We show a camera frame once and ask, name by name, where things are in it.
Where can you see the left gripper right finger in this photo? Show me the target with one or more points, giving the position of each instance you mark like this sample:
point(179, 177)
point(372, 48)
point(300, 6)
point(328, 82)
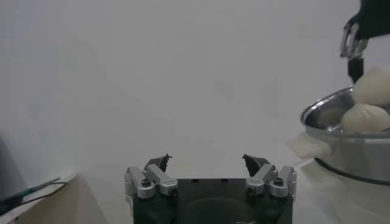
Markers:
point(262, 179)

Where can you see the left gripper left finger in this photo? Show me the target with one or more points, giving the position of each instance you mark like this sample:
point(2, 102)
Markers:
point(158, 179)

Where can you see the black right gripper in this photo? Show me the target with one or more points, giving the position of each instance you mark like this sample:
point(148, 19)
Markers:
point(376, 18)

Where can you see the white steamed baozi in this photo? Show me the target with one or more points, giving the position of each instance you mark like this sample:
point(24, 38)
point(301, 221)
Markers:
point(374, 86)
point(365, 120)

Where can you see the perforated steel steamer basket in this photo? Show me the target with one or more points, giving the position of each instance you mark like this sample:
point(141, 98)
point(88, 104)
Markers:
point(359, 155)

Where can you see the white side table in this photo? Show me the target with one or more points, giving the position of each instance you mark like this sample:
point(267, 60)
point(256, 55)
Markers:
point(39, 199)

